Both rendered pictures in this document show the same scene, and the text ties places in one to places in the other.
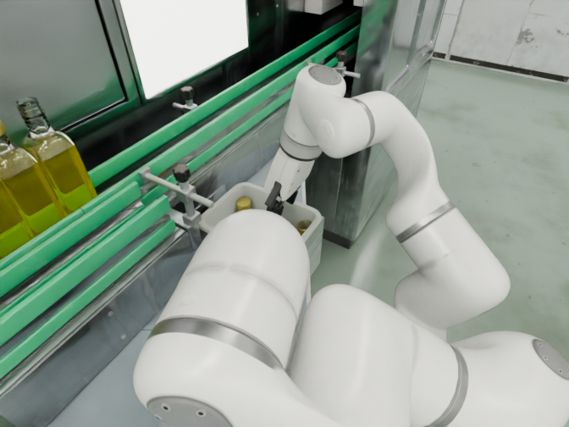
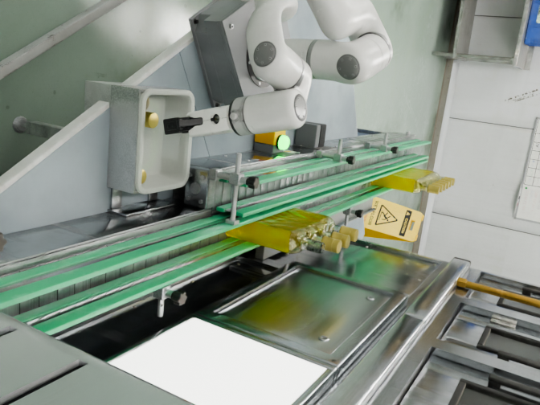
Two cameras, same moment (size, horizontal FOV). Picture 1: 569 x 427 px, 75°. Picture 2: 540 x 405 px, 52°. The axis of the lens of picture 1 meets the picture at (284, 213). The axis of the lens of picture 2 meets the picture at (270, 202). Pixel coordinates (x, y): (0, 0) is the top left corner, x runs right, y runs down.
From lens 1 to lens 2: 1.44 m
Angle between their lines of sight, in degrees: 98
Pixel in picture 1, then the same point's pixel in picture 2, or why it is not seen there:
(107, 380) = (230, 145)
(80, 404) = (239, 147)
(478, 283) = not seen: outside the picture
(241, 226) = (374, 67)
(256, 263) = (380, 55)
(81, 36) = (283, 326)
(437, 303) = not seen: outside the picture
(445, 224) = not seen: outside the picture
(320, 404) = (376, 21)
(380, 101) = (295, 58)
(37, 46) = (303, 315)
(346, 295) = (351, 26)
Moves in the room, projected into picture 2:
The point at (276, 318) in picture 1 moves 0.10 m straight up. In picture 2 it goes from (379, 41) to (421, 44)
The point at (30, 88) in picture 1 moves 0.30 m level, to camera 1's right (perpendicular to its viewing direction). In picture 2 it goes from (288, 302) to (267, 209)
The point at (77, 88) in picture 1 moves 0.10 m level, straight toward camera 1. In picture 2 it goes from (260, 308) to (275, 267)
